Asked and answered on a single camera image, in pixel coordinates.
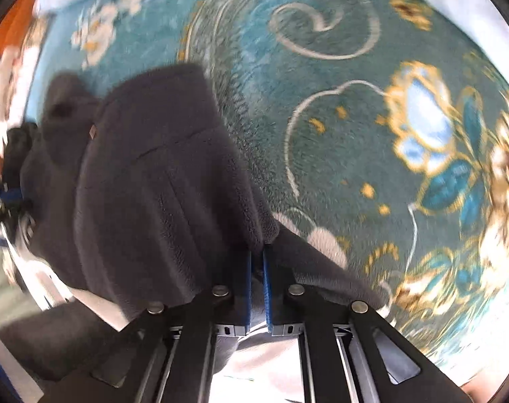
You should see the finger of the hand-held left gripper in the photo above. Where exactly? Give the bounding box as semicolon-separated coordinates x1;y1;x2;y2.
0;124;39;236

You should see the teal patterned carpet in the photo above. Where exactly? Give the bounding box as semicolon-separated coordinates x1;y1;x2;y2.
28;0;509;387

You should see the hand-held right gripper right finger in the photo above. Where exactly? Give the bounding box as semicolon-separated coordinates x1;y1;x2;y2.
263;245;473;403

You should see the white pink cloth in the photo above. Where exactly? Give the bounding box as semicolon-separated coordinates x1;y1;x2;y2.
0;44;43;141

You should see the pale blue sheet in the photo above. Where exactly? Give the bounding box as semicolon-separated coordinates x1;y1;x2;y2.
363;0;509;97

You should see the dark grey fleece garment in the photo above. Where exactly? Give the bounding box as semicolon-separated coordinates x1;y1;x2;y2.
0;63;389;383

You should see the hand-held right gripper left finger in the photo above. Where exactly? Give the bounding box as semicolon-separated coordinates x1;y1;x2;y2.
38;249;254;403

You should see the orange wooden cabinet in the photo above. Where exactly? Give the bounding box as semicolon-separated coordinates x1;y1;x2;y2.
0;0;58;181

